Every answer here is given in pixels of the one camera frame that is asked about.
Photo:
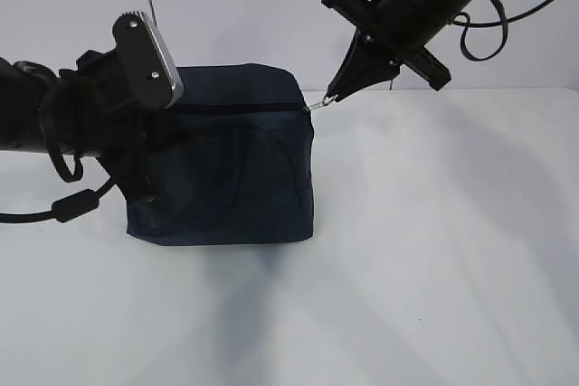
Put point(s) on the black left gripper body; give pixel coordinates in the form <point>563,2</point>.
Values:
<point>125,136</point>

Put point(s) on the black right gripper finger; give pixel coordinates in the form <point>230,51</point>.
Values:
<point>365,65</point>

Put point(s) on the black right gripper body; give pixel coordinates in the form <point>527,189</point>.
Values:
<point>403,28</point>

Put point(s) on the dark blue lunch bag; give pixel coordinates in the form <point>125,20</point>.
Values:
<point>228,164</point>

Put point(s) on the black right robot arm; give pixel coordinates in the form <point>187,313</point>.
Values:
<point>391,34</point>

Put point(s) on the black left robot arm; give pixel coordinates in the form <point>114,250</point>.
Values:
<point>38,114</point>

